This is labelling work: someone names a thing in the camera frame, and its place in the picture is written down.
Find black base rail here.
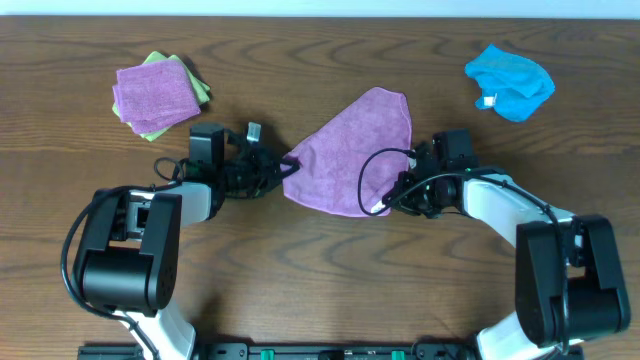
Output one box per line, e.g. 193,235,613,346
77,341,481,360

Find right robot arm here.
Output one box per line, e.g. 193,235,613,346
367,129,631,359

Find folded purple cloth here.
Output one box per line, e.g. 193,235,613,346
112,60,202,136

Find crumpled blue cloth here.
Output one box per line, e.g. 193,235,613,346
464,44,556,123

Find purple microfibre cloth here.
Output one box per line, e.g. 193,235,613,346
282,87,412,217

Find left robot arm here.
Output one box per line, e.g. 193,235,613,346
60,123,300,360

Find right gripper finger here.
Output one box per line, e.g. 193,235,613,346
373,192,404,215
393,171,413,193

